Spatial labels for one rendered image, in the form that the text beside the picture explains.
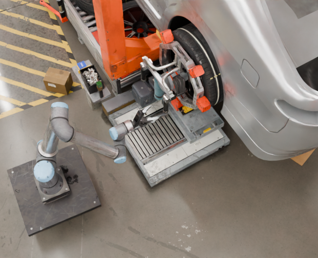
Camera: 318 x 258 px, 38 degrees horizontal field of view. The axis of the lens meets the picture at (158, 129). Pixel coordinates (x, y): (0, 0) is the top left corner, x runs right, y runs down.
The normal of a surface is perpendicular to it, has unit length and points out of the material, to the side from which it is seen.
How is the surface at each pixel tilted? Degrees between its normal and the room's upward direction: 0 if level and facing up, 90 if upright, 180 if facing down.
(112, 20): 90
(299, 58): 19
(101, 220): 0
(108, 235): 0
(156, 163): 0
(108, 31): 90
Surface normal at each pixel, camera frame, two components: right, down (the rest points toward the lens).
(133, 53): 0.51, 0.75
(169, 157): 0.00, -0.48
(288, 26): 0.20, -0.17
